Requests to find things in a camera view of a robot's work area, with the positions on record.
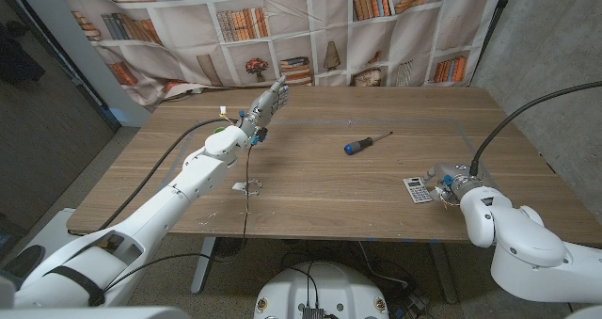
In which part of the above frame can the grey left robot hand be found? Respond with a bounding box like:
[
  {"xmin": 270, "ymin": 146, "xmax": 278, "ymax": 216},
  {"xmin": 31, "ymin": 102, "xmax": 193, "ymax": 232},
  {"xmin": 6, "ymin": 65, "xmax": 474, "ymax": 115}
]
[{"xmin": 239, "ymin": 74, "xmax": 291, "ymax": 139}]

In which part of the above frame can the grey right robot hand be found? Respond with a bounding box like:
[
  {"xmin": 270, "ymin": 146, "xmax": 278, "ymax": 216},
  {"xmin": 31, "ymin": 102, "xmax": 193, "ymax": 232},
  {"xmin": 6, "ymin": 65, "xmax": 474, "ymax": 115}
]
[{"xmin": 421, "ymin": 162, "xmax": 485, "ymax": 207}]

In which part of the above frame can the small white calculator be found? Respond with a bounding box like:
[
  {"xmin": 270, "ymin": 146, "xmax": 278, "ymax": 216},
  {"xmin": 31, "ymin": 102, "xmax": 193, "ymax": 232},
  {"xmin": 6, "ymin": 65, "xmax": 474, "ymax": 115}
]
[{"xmin": 402, "ymin": 176, "xmax": 434, "ymax": 205}]

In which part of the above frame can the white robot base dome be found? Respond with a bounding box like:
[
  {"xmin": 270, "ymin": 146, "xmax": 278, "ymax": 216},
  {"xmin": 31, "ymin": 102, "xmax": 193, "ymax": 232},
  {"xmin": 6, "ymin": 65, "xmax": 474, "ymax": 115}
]
[{"xmin": 252, "ymin": 261, "xmax": 390, "ymax": 319}]

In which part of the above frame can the grey table leg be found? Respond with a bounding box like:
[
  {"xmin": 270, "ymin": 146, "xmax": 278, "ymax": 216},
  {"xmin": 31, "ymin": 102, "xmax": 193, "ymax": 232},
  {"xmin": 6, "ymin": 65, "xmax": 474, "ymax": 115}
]
[{"xmin": 428, "ymin": 242, "xmax": 458, "ymax": 305}]

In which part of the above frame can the power strip with plugs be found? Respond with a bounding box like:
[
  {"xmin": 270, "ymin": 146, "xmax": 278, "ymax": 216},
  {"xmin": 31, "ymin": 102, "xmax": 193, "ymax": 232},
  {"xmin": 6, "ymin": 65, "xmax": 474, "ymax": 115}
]
[{"xmin": 392, "ymin": 290, "xmax": 430, "ymax": 319}]

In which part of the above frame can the black round floor object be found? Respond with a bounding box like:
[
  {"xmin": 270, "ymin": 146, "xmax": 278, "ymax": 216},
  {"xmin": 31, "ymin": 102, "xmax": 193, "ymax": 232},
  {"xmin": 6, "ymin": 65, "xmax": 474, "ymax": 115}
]
[{"xmin": 214, "ymin": 237, "xmax": 248, "ymax": 259}]

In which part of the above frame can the black backdrop stand pole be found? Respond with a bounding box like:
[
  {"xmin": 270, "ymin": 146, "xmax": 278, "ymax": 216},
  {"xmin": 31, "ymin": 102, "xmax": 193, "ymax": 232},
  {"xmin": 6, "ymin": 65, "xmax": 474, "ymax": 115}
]
[{"xmin": 469, "ymin": 0, "xmax": 517, "ymax": 88}]

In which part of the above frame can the white table leg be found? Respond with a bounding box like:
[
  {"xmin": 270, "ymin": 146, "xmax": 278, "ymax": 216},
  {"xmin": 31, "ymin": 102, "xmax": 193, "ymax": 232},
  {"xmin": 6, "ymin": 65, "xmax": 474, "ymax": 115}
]
[{"xmin": 190, "ymin": 236, "xmax": 217, "ymax": 295}]

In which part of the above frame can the grey electronics box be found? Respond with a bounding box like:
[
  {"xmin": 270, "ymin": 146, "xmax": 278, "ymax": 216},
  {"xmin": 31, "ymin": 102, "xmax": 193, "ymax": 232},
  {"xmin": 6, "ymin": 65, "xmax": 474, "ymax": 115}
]
[{"xmin": 300, "ymin": 304, "xmax": 330, "ymax": 319}]

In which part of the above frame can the white floor platform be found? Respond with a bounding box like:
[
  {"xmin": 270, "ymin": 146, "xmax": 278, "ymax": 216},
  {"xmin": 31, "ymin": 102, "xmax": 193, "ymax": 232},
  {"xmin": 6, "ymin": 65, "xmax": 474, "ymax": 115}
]
[{"xmin": 18, "ymin": 208, "xmax": 81, "ymax": 263}]

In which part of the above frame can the black hanging bag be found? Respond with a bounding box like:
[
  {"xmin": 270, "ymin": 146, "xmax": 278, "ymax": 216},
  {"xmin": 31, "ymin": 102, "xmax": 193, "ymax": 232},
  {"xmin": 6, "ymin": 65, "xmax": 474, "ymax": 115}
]
[{"xmin": 0, "ymin": 21, "xmax": 47, "ymax": 88}]

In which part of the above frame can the person in blue jeans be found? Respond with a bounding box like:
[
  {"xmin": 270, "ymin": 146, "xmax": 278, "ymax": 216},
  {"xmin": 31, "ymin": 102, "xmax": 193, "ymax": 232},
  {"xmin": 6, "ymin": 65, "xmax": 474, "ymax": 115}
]
[{"xmin": 0, "ymin": 210, "xmax": 47, "ymax": 282}]

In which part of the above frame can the silver metal bracket part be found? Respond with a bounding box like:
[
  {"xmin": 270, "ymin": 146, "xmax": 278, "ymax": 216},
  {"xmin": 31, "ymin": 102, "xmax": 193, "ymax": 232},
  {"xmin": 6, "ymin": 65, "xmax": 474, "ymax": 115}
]
[{"xmin": 231, "ymin": 178, "xmax": 262, "ymax": 198}]

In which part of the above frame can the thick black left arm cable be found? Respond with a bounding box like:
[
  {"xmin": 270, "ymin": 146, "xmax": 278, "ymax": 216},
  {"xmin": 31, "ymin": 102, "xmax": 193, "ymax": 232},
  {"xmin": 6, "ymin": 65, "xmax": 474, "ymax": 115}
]
[{"xmin": 96, "ymin": 117, "xmax": 239, "ymax": 233}]

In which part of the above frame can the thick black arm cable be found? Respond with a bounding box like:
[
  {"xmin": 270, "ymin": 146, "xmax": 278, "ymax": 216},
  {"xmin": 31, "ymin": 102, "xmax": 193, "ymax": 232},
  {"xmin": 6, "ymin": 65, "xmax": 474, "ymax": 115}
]
[
  {"xmin": 96, "ymin": 117, "xmax": 239, "ymax": 233},
  {"xmin": 468, "ymin": 80, "xmax": 602, "ymax": 177}
]

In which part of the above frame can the screwdriver with black blue handle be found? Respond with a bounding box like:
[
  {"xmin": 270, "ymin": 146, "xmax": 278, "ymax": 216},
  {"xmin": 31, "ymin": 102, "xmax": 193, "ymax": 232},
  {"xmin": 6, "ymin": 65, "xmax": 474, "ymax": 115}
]
[{"xmin": 343, "ymin": 131, "xmax": 394, "ymax": 156}]

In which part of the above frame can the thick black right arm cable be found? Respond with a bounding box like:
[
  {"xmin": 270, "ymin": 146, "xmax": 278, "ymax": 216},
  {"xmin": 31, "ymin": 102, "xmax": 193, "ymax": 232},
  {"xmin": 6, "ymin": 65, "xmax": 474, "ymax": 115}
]
[{"xmin": 468, "ymin": 80, "xmax": 602, "ymax": 177}]

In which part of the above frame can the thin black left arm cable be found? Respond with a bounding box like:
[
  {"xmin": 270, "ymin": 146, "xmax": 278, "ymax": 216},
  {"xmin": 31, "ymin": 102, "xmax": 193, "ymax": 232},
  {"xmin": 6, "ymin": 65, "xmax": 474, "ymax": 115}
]
[{"xmin": 103, "ymin": 142, "xmax": 255, "ymax": 295}]

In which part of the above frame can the grey floor cable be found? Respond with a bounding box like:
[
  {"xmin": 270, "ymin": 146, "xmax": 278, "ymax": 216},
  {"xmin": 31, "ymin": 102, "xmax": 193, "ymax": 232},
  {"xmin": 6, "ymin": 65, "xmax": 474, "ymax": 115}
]
[{"xmin": 356, "ymin": 241, "xmax": 410, "ymax": 290}]

